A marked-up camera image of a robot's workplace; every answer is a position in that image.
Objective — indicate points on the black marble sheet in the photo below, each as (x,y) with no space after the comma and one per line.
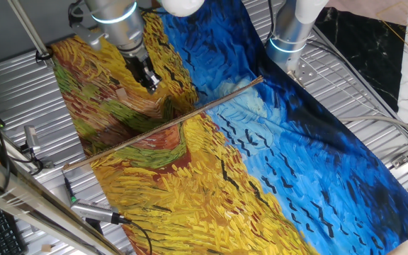
(363,53)

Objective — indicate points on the small wooden cube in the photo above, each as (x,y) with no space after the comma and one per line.
(46,248)
(120,93)

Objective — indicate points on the aluminium frame beam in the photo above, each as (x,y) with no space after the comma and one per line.
(30,203)

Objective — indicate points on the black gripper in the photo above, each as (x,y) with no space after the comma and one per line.
(138,69)

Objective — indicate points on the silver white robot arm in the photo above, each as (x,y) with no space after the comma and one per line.
(119,25)

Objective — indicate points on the pink sheet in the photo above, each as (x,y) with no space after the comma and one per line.
(363,8)

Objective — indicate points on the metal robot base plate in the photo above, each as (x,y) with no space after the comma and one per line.
(306,72)

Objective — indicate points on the slim aluminium pole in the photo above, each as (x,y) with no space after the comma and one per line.
(30,32)

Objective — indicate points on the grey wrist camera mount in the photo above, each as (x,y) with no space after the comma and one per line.
(89,35)

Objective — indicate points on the green black pen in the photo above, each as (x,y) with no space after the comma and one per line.
(70,193)

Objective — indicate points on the painted wheat field cloth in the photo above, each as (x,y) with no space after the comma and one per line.
(260,159)

